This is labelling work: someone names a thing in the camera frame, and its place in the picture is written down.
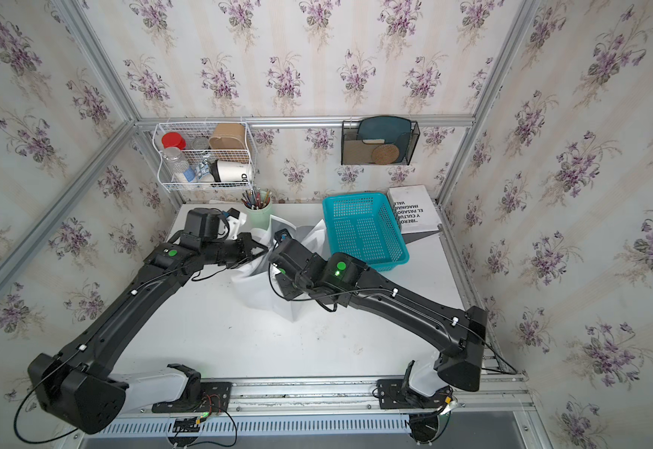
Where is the white insulated delivery bag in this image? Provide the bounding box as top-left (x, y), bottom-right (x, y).
top-left (232, 214), bottom-right (326, 322)

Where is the white cylindrical cup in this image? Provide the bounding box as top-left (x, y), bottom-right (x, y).
top-left (210, 159), bottom-right (253, 183)

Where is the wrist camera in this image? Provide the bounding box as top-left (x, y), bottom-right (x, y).
top-left (223, 208), bottom-right (248, 239)
top-left (273, 228), bottom-right (292, 244)

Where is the round cork coaster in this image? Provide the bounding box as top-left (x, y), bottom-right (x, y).
top-left (371, 144), bottom-right (400, 166)

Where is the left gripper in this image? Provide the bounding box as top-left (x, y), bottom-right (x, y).
top-left (201, 234), bottom-right (272, 269)

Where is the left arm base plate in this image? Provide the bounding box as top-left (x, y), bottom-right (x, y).
top-left (152, 381), bottom-right (233, 413)

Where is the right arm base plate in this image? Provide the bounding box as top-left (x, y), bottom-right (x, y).
top-left (371, 378), bottom-right (454, 410)

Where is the teal plate in organizer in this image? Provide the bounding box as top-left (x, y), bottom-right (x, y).
top-left (357, 115), bottom-right (412, 143)

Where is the black mesh wall organizer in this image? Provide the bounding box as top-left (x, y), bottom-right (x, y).
top-left (341, 119), bottom-right (421, 166)

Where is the white wire wall basket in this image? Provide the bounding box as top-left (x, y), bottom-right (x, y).
top-left (152, 122), bottom-right (256, 192)

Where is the teal plastic basket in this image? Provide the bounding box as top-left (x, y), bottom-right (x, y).
top-left (322, 193), bottom-right (410, 271)

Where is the small circuit board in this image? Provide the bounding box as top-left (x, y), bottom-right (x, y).
top-left (172, 417), bottom-right (201, 434)

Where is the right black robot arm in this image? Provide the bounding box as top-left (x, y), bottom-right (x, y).
top-left (268, 231), bottom-right (487, 397)

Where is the clear plastic bottle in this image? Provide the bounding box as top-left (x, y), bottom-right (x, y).
top-left (164, 147), bottom-right (195, 183)

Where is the red lid jar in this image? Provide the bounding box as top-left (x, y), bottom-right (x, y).
top-left (161, 132), bottom-right (187, 151)

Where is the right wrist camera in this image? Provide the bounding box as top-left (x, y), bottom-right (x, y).
top-left (273, 228), bottom-right (292, 244)

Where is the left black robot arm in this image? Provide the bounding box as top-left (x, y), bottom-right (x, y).
top-left (28, 208), bottom-right (268, 434)

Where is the white book with text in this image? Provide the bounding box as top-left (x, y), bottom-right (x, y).
top-left (387, 185), bottom-right (442, 235)

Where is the green pen cup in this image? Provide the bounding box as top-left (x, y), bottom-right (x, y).
top-left (241, 186), bottom-right (274, 229)

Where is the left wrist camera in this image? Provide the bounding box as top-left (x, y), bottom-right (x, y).
top-left (223, 208), bottom-right (248, 239)

